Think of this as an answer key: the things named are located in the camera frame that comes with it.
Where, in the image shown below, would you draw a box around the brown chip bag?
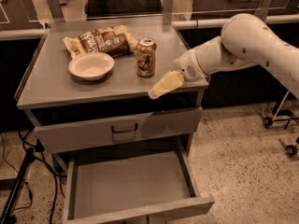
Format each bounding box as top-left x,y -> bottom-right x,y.
63,25 -> 138,58

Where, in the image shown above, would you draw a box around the grey open middle drawer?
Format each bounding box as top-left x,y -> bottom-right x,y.
63,144 -> 214,224

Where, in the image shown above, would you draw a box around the grey metal drawer cabinet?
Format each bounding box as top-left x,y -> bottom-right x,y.
17,16 -> 208,147

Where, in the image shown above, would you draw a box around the black drawer handle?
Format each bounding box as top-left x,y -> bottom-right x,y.
111,123 -> 138,133

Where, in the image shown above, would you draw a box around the grey top drawer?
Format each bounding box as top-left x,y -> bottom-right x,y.
35,107 -> 202,153

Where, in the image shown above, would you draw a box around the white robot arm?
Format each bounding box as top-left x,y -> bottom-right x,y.
149,13 -> 299,99

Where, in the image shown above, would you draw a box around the black tripod leg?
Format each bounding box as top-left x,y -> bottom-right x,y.
0,147 -> 34,224

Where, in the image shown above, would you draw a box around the white paper bowl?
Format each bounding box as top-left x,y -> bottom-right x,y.
68,52 -> 114,81

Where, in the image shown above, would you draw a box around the grey metal post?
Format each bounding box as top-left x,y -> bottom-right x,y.
47,0 -> 64,22
254,0 -> 272,21
163,0 -> 173,24

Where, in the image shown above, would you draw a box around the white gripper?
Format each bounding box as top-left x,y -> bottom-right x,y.
148,49 -> 206,99

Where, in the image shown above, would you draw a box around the orange drink can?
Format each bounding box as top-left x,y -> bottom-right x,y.
136,37 -> 157,77

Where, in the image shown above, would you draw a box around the black floor cables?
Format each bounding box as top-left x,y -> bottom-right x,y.
0,128 -> 67,224

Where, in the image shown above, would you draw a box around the wheeled cart base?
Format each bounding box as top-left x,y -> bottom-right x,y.
258,91 -> 299,158

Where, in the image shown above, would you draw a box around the white horizontal rail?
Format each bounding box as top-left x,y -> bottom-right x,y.
0,14 -> 299,42

